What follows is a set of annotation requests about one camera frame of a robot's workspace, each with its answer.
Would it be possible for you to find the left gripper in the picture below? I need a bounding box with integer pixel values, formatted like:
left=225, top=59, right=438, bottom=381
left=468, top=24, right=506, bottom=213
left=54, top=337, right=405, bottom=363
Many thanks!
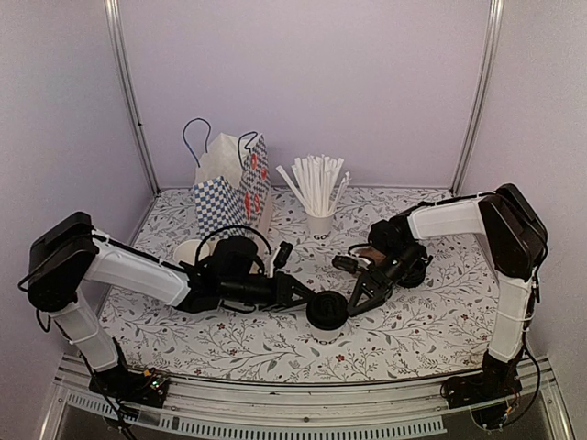
left=221, top=274, right=315, bottom=316

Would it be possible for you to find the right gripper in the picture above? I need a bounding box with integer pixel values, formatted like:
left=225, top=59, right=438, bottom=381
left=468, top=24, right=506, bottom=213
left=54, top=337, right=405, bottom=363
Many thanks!
left=347, top=243, right=422, bottom=319

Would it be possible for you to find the black plastic cup lid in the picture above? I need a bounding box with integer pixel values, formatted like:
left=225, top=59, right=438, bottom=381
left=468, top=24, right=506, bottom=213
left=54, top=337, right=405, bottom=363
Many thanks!
left=305, top=291, right=349, bottom=331

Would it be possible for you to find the white paper coffee cup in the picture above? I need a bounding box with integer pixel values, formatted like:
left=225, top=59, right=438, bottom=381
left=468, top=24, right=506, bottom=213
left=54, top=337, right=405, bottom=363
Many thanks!
left=310, top=325, right=344, bottom=346

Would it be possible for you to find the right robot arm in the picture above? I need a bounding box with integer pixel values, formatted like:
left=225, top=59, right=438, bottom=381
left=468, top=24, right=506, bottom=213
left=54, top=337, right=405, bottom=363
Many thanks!
left=341, top=183, right=548, bottom=400

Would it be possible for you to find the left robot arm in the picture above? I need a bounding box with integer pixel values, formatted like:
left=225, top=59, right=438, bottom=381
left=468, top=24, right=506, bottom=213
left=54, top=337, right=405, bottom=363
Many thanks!
left=17, top=212, right=315, bottom=398

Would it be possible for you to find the checkered paper takeout bag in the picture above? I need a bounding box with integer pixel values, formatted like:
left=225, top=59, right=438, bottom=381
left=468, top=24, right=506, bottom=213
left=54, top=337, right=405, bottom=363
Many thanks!
left=182, top=117, right=272, bottom=239

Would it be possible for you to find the brown cardboard cup carrier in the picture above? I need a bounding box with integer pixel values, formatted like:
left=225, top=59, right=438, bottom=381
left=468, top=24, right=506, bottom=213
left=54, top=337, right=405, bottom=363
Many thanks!
left=355, top=246, right=386, bottom=266

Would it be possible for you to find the floral table mat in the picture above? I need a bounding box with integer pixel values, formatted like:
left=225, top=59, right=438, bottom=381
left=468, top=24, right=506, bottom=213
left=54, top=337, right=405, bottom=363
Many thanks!
left=99, top=187, right=498, bottom=382

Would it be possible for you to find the stack of black lids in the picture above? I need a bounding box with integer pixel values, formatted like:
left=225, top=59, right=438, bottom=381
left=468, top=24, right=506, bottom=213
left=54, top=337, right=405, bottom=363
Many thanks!
left=400, top=256, right=432, bottom=289

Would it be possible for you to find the white cup holding straws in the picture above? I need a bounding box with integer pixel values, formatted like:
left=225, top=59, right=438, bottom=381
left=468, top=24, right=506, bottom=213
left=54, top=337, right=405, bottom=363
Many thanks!
left=307, top=214, right=334, bottom=242

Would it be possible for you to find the stack of white paper cups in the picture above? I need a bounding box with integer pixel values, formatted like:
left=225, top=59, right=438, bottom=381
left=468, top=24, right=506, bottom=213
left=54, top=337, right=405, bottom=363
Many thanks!
left=172, top=239, right=210, bottom=269

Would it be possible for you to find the bundle of white wrapped straws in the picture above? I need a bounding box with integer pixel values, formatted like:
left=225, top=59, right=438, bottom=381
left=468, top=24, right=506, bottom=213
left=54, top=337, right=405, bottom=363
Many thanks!
left=276, top=155, right=351, bottom=218

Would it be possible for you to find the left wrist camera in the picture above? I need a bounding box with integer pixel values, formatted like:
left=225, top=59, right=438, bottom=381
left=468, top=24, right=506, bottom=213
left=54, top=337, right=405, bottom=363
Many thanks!
left=268, top=241, right=294, bottom=278

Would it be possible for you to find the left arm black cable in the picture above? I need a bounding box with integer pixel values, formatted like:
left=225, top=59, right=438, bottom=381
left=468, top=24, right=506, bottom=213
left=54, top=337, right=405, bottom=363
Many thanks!
left=194, top=224, right=272, bottom=271

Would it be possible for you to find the front aluminium rail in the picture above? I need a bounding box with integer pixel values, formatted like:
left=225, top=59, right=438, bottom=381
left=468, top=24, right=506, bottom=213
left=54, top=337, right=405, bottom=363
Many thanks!
left=41, top=357, right=579, bottom=439

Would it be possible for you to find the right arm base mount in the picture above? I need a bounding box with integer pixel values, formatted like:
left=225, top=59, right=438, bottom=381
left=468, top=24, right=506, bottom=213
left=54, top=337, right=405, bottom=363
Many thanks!
left=440, top=353, right=522, bottom=430

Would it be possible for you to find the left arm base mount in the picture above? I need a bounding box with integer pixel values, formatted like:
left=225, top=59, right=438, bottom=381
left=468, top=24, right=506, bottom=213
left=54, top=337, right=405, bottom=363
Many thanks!
left=89, top=340, right=170, bottom=408

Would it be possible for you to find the right aluminium frame post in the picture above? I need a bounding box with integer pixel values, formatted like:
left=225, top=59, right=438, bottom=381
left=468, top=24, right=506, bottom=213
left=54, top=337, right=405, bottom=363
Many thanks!
left=450, top=0, right=504, bottom=194

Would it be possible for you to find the aluminium frame post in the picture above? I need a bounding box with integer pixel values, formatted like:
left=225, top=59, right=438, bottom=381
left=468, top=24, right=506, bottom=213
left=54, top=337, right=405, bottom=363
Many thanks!
left=450, top=0, right=504, bottom=194
left=104, top=0, right=161, bottom=196

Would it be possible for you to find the left aluminium frame post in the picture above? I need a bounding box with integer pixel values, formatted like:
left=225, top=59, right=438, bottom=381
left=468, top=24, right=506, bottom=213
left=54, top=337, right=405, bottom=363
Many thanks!
left=104, top=0, right=161, bottom=196

